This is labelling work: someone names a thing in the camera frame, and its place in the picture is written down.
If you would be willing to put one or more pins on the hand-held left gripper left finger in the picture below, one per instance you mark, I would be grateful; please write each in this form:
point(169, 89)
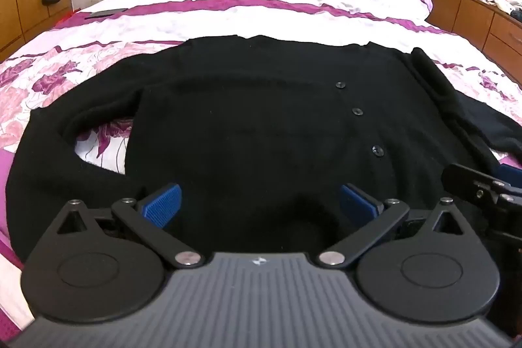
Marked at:
point(163, 205)

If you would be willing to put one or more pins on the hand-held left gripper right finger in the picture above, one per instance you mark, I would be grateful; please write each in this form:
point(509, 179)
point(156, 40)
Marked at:
point(359, 205)

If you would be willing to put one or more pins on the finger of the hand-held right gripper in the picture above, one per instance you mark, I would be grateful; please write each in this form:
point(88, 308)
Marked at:
point(469, 183)
point(512, 173)

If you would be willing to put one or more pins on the black knit cardigan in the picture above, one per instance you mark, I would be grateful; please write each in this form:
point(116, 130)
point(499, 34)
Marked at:
point(244, 107)

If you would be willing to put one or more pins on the pile of clothes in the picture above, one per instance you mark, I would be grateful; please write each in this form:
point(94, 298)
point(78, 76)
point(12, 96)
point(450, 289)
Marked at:
point(503, 3)

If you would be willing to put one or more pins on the wooden window cabinet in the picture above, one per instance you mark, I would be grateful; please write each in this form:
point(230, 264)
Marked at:
point(469, 13)

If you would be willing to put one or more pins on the bed with floral purple duvet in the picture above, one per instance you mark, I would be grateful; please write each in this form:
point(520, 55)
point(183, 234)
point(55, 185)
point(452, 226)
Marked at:
point(204, 13)

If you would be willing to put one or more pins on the black phone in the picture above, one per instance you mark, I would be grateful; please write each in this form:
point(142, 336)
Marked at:
point(106, 13)

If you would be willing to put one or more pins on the red bag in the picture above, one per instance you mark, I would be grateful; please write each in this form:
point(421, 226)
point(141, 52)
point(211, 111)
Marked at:
point(66, 17)

